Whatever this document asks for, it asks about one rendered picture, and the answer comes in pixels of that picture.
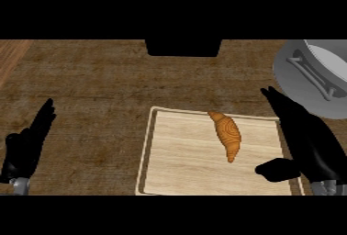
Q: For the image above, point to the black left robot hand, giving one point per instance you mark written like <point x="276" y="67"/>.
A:
<point x="28" y="143"/>

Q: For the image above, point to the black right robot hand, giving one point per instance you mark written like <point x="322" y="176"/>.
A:
<point x="307" y="137"/>

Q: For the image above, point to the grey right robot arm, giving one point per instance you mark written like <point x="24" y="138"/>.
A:
<point x="327" y="188"/>

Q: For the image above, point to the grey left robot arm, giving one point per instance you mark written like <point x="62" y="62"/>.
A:
<point x="20" y="186"/>

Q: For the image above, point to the brown croissant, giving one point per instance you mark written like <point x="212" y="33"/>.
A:
<point x="228" y="134"/>

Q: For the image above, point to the grey metal pot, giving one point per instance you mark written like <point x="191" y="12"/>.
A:
<point x="316" y="79"/>

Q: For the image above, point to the pale wooden tray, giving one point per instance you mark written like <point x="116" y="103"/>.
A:
<point x="212" y="159"/>

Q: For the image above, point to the black box appliance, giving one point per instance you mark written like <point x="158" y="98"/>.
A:
<point x="183" y="47"/>

